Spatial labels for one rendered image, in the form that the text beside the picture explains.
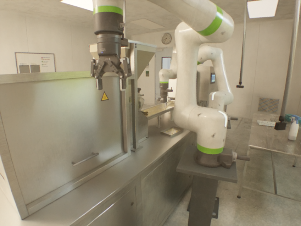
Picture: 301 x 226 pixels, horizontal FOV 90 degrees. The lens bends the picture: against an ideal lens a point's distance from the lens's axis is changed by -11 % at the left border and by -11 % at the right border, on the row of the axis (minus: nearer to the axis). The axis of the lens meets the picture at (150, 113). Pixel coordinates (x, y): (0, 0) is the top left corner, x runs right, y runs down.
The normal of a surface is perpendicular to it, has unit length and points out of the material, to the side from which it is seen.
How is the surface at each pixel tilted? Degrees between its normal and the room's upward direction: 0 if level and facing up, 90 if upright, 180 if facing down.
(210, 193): 90
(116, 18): 90
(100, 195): 0
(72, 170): 90
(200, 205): 90
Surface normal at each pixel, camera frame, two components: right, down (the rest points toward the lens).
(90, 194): 0.00, -0.97
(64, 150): 0.83, 0.14
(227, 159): -0.38, 0.07
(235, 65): -0.56, 0.21
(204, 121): -0.79, 0.13
